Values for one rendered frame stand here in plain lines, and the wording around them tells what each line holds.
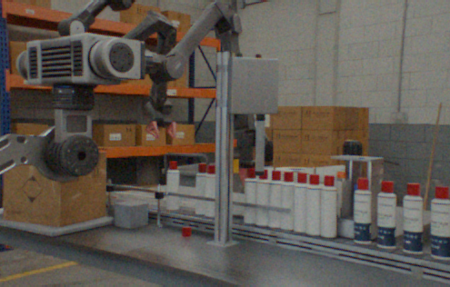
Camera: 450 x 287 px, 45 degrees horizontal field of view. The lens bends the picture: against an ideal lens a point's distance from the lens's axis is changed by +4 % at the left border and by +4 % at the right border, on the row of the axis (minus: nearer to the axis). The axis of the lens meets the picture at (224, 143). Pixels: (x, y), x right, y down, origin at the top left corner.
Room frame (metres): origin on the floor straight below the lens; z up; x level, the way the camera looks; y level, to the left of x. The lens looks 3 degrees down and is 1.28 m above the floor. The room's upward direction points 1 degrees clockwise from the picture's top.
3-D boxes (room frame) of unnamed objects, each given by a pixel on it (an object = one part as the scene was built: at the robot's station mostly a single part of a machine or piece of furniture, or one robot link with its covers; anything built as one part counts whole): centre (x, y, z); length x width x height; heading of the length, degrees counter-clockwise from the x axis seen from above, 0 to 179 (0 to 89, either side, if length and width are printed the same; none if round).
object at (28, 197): (2.17, 0.68, 0.99); 0.30 x 0.24 x 0.27; 59
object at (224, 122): (1.84, 0.00, 1.16); 0.04 x 0.04 x 0.67; 52
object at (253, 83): (1.85, -0.09, 1.38); 0.17 x 0.10 x 0.19; 107
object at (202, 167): (2.10, 0.09, 0.98); 0.05 x 0.05 x 0.20
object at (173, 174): (2.20, 0.21, 0.98); 0.05 x 0.05 x 0.20
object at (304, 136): (5.95, -0.92, 0.70); 1.20 x 0.82 x 1.39; 50
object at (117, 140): (6.14, 1.24, 1.26); 2.78 x 0.61 x 2.51; 135
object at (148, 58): (1.76, 0.27, 1.45); 0.09 x 0.08 x 0.12; 45
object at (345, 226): (1.79, -0.45, 1.01); 0.14 x 0.13 x 0.26; 52
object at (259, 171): (1.80, -0.12, 1.18); 0.04 x 0.04 x 0.21
